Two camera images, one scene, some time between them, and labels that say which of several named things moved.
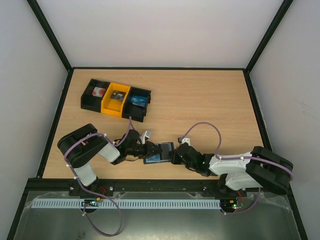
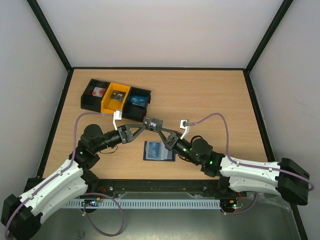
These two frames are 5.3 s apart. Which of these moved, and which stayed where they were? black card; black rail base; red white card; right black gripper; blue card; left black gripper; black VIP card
Moved: right black gripper; black VIP card; left black gripper
Stayed: red white card; blue card; black rail base; black card
